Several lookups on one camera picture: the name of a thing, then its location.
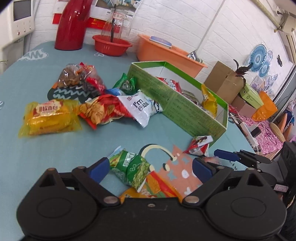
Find white air conditioner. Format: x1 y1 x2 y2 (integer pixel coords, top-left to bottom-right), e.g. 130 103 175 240
279 12 295 51

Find small brown cardboard box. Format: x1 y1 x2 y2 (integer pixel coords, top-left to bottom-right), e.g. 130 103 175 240
231 95 256 118

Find red plastic basket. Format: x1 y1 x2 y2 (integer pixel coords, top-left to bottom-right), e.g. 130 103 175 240
92 35 132 57

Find small green snack packet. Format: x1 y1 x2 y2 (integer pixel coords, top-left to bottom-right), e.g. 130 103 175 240
113 73 137 95

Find clear glass pitcher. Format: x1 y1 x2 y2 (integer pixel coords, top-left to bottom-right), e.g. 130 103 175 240
101 9 130 42

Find small red white candy packet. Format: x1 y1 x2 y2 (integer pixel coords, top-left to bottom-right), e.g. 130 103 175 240
183 136 213 157

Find bedding poster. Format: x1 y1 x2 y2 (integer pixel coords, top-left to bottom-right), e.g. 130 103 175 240
95 0 142 16

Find white blue snack bag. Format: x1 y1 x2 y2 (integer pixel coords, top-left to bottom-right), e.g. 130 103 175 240
118 90 163 128

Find round woven cushion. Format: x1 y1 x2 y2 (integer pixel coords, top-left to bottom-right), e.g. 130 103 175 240
269 123 286 143

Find blue round wall decoration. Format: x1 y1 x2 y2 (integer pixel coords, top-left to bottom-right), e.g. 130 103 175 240
249 44 267 72

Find green pea snack bag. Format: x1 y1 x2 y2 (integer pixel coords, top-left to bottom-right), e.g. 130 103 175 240
108 146 154 193

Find large brown cardboard box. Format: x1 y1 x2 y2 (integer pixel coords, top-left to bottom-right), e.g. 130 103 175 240
204 61 244 104

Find red thermos jug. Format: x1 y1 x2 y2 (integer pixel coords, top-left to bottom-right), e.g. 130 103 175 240
55 0 92 51

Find metal bowls in basin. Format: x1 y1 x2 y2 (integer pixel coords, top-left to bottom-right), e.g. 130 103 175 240
187 51 203 64

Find green shoe box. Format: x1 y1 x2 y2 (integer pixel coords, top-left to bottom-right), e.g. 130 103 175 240
239 83 264 109

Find green white cardboard box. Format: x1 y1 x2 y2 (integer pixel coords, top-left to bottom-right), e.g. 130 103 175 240
127 61 228 141

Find yellow bread package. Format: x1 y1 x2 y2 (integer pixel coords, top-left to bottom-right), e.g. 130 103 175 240
18 99 82 138

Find dark red potted plant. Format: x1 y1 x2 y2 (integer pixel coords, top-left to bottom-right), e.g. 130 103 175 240
233 59 253 77

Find red cracker bag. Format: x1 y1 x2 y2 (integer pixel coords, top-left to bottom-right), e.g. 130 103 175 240
79 94 133 130

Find yellow snack bag in box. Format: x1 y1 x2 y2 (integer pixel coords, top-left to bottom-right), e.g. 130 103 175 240
201 84 218 118

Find orange plastic basin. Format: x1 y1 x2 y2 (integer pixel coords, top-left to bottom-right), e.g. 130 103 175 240
137 34 208 78

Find brown pastry clear bag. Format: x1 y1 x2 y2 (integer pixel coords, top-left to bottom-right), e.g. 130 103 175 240
53 62 106 97

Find white appliance with screen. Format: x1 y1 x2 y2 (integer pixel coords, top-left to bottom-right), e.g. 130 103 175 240
0 1 35 50

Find orange plastic bag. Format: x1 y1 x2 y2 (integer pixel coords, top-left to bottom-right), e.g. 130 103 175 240
251 91 278 121

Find stacked bowls with blue lid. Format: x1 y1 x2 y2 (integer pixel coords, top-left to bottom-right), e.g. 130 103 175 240
149 36 172 48

